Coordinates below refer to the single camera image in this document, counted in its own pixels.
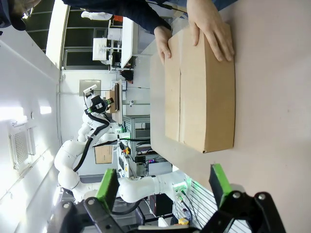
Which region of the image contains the person's right hand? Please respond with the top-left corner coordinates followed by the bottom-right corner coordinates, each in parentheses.
top-left (155, 25), bottom-right (173, 65)

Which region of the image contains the white background desk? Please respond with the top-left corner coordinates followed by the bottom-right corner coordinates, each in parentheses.
top-left (121, 17), bottom-right (139, 69)

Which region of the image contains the person's head dark hair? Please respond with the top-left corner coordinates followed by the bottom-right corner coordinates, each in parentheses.
top-left (0, 0), bottom-right (34, 32)

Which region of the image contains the white background monitor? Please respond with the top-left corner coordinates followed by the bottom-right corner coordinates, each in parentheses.
top-left (92, 37), bottom-right (109, 61)

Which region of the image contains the brown cardboard box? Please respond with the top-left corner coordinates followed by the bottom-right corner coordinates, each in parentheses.
top-left (164, 23), bottom-right (236, 154)

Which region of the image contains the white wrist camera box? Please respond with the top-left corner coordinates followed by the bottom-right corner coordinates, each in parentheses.
top-left (83, 84), bottom-right (98, 95)

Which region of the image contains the small cardboard box on stand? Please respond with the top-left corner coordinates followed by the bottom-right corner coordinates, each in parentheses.
top-left (94, 145), bottom-right (114, 165)

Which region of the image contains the person's left hand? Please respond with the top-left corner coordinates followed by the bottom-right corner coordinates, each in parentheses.
top-left (188, 0), bottom-right (235, 62)

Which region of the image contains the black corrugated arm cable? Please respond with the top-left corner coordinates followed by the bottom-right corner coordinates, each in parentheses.
top-left (72, 93), bottom-right (110, 172)

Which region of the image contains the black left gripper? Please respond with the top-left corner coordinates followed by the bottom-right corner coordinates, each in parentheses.
top-left (87, 95), bottom-right (108, 114)

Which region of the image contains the white ceiling air conditioner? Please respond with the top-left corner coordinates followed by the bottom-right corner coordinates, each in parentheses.
top-left (8, 118), bottom-right (37, 170)

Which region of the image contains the white slotted panel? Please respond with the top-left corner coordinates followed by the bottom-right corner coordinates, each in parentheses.
top-left (174, 178), bottom-right (221, 230)

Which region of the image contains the person's right forearm dark sleeve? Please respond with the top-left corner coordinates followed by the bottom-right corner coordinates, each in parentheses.
top-left (62, 0), bottom-right (172, 34)

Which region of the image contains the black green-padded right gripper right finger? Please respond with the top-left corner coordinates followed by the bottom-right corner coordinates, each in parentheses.
top-left (194, 164), bottom-right (287, 233)

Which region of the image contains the background person black hair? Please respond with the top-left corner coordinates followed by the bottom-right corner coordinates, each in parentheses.
top-left (121, 69), bottom-right (135, 84)

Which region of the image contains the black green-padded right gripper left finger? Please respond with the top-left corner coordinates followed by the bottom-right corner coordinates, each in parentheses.
top-left (47, 169), bottom-right (132, 233)

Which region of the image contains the wooden board panel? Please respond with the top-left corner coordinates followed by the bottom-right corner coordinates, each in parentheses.
top-left (111, 79), bottom-right (123, 124)

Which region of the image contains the aluminium frame rack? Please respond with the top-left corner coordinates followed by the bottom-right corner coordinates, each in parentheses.
top-left (122, 115), bottom-right (152, 148)

